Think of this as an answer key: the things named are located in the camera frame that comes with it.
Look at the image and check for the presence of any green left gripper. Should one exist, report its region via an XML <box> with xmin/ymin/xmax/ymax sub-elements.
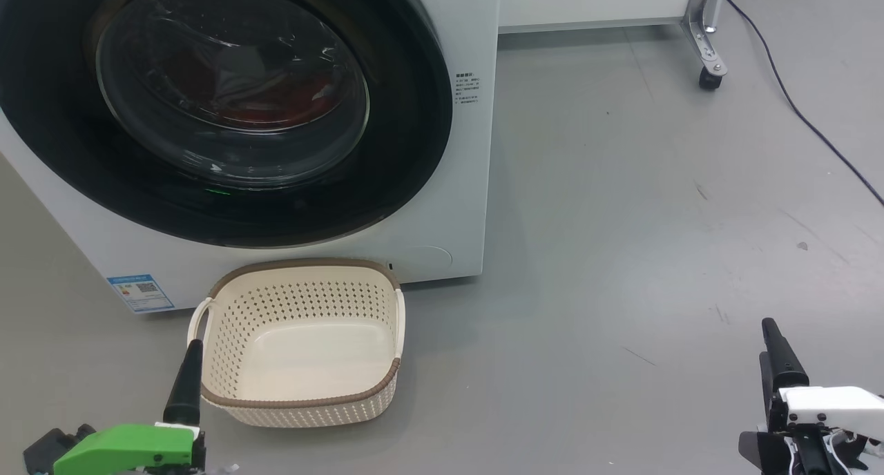
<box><xmin>53</xmin><ymin>339</ymin><xmax>206</xmax><ymax>475</ymax></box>

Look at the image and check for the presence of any white front-load washing machine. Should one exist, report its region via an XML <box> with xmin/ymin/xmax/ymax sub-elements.
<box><xmin>0</xmin><ymin>0</ymin><xmax>501</xmax><ymax>315</ymax></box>

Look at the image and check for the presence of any cream perforated basket brown rim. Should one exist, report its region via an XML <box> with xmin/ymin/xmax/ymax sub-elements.
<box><xmin>187</xmin><ymin>258</ymin><xmax>405</xmax><ymax>429</ymax></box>

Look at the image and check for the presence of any blue energy label sticker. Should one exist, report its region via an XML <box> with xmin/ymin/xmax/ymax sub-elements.
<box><xmin>107</xmin><ymin>275</ymin><xmax>175</xmax><ymax>314</ymax></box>

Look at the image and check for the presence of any small printed text label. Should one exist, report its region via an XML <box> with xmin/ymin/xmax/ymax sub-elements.
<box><xmin>454</xmin><ymin>72</ymin><xmax>480</xmax><ymax>106</ymax></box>

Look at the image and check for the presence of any black round glass washer door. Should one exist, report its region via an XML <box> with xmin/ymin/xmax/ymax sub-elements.
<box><xmin>0</xmin><ymin>0</ymin><xmax>454</xmax><ymax>249</ymax></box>

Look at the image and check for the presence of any red and white jersey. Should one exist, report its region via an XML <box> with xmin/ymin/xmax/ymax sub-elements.
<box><xmin>162</xmin><ymin>40</ymin><xmax>346</xmax><ymax>132</ymax></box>

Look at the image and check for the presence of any thin black floor cable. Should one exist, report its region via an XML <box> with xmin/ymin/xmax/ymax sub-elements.
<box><xmin>722</xmin><ymin>0</ymin><xmax>884</xmax><ymax>206</ymax></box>

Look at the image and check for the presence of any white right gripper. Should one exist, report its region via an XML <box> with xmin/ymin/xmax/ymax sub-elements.
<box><xmin>739</xmin><ymin>318</ymin><xmax>884</xmax><ymax>475</ymax></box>

